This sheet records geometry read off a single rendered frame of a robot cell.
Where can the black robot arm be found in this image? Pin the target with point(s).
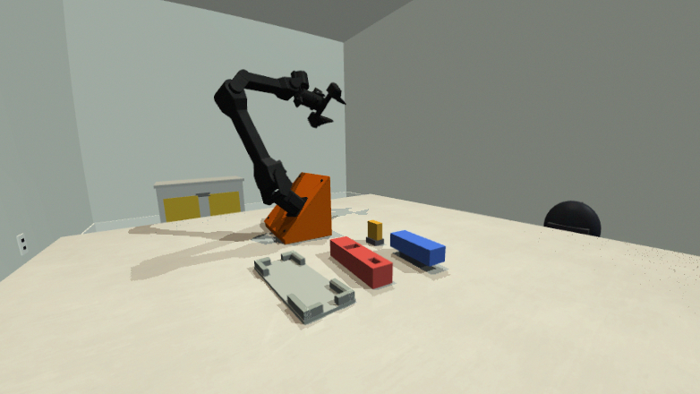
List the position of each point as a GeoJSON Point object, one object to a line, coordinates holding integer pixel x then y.
{"type": "Point", "coordinates": [268, 173]}

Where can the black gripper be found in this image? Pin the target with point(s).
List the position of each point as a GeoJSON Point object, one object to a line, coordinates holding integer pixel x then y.
{"type": "Point", "coordinates": [319, 103]}

